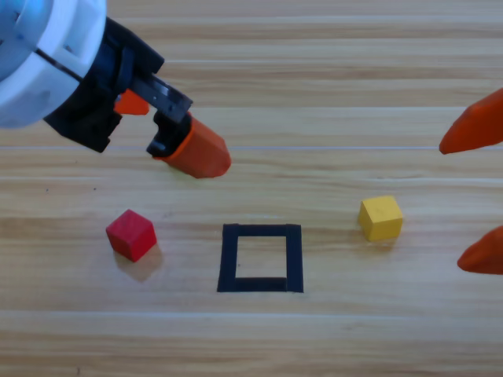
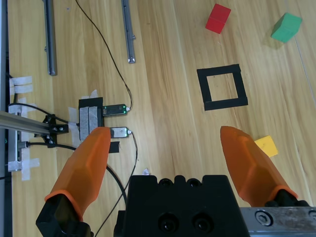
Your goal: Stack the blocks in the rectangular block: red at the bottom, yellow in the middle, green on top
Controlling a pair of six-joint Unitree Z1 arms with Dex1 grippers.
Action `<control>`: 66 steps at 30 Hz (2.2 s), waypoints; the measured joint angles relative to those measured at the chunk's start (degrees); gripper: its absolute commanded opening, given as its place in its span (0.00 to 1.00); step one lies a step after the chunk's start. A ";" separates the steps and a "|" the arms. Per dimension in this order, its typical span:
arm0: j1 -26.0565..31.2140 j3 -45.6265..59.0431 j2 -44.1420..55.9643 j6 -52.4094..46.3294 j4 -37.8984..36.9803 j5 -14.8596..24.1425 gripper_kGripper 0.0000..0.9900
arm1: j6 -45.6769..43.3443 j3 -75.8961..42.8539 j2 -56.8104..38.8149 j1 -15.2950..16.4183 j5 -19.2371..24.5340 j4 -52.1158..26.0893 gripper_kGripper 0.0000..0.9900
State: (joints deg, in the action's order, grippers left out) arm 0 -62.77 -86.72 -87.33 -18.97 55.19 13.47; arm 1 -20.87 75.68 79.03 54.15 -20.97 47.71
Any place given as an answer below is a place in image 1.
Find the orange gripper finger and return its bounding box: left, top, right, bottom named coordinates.
left=146, top=111, right=233, bottom=180
left=439, top=88, right=503, bottom=156
left=457, top=225, right=503, bottom=275
left=113, top=89, right=151, bottom=117

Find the white wrist flange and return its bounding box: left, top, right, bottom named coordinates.
left=0, top=0, right=108, bottom=130

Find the red wooden cube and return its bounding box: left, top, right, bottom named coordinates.
left=105, top=208, right=158, bottom=263

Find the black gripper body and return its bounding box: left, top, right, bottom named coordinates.
left=42, top=17, right=194, bottom=154

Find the yellow wooden cube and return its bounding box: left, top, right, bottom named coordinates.
left=357, top=195, right=404, bottom=242

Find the black tape square outline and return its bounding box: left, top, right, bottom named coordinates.
left=216, top=223, right=305, bottom=294

